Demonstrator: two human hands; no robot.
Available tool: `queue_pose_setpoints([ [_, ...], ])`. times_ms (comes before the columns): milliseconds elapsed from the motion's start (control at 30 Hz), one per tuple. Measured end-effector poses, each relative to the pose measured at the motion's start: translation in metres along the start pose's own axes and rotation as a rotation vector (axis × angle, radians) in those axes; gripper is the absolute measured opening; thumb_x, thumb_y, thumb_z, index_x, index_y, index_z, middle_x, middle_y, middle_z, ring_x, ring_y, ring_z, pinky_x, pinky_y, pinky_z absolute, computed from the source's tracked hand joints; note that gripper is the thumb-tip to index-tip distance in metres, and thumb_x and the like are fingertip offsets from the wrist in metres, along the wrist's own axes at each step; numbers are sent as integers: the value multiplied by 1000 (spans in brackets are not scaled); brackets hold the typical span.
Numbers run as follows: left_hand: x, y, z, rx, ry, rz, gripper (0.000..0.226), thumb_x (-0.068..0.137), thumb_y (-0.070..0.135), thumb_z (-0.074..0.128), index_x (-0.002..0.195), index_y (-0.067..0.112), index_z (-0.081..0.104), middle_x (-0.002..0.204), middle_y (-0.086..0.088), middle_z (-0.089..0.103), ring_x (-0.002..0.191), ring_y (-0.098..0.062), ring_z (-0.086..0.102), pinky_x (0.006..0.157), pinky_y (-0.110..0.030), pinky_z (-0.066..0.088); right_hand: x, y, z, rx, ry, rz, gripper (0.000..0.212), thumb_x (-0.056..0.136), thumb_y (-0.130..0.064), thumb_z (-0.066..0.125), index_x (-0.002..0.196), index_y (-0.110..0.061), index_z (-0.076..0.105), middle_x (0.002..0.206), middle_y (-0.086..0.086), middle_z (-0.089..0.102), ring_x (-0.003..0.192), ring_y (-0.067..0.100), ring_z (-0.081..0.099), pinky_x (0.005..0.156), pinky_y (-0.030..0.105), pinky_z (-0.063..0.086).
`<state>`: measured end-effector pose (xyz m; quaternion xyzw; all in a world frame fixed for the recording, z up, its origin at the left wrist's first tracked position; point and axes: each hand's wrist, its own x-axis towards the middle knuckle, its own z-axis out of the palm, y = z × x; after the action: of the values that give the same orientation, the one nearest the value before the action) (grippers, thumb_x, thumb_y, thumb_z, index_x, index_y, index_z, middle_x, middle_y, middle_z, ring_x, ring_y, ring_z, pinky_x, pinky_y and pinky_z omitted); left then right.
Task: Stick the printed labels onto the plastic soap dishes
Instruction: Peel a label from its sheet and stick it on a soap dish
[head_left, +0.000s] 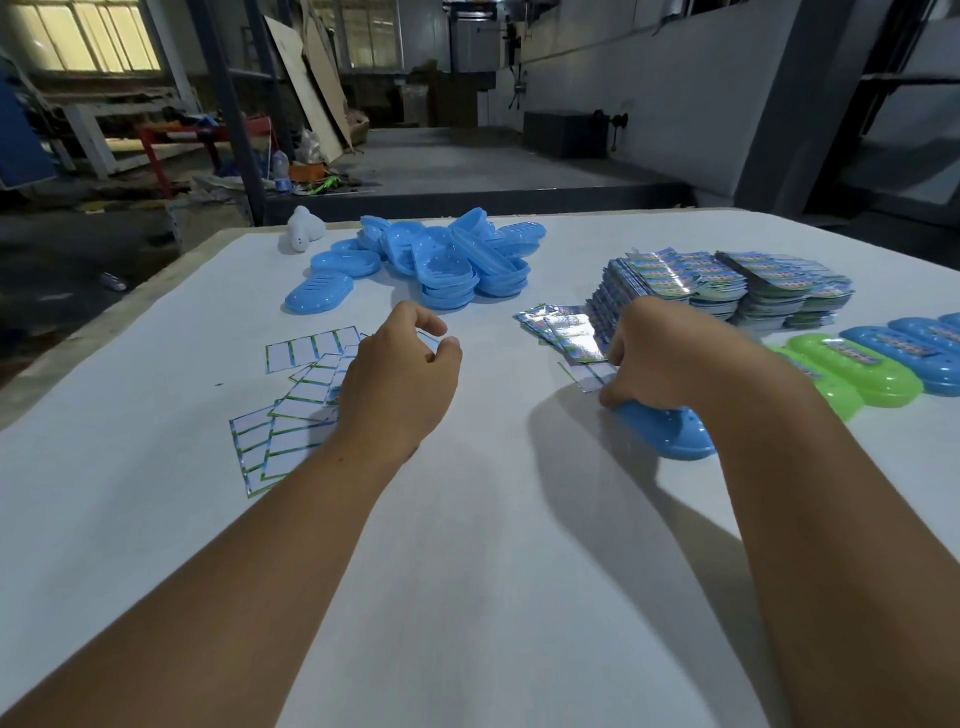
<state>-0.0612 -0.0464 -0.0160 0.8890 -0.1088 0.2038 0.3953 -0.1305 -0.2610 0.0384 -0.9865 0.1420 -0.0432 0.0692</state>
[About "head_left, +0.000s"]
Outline person's left hand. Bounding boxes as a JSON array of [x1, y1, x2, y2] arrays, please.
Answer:
[[333, 301, 464, 470]]

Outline person's right hand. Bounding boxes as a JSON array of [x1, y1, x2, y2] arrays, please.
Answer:
[[599, 296, 781, 436]]

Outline glossy sticker sheets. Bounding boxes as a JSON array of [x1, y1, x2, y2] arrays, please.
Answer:
[[515, 303, 613, 365]]

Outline stacks of colourful sticker sheets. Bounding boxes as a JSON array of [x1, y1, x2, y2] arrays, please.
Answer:
[[584, 247, 855, 346]]

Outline pile of blue soap dishes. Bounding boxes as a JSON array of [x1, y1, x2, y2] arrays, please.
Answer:
[[284, 207, 549, 316]]

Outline green soap dish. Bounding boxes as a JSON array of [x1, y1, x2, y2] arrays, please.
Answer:
[[787, 332, 925, 410]]

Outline person's right forearm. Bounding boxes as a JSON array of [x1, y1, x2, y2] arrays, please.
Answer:
[[704, 359, 960, 728]]

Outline person's left forearm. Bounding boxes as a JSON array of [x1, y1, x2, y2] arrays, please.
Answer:
[[0, 427, 410, 728]]

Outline black box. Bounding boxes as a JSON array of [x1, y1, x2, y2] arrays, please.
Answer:
[[522, 110, 610, 159]]

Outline small white plastic figure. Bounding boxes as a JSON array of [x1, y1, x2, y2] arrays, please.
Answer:
[[287, 204, 328, 254]]

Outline grey slanted pillar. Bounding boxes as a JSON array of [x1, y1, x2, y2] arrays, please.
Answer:
[[734, 0, 931, 220]]

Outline pale wooden crate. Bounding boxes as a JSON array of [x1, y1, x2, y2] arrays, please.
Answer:
[[166, 193, 253, 255]]

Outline pale leaning plywood board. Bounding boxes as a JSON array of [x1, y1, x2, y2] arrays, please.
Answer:
[[266, 16, 346, 165]]

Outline brown leaning board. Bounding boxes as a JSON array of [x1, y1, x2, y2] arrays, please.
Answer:
[[302, 11, 355, 150]]

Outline red metal table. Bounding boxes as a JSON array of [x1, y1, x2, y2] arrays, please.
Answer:
[[138, 118, 273, 198]]

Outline silver machine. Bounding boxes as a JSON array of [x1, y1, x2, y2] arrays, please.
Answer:
[[449, 0, 504, 74]]

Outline wide window with grid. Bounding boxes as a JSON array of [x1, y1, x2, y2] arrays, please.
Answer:
[[314, 0, 399, 70]]

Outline blue and white machine cabinet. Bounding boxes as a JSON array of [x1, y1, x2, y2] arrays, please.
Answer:
[[0, 74, 58, 189]]

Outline large bright window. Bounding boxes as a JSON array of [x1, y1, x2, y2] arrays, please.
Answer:
[[11, 0, 163, 74]]

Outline thick dark steel post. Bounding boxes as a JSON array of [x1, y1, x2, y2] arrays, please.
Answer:
[[187, 0, 269, 226]]

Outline thin dark steel post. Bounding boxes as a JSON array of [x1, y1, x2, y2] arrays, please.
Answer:
[[243, 0, 295, 159]]

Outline white metal workbench frame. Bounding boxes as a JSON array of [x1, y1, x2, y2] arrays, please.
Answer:
[[29, 86, 200, 179]]

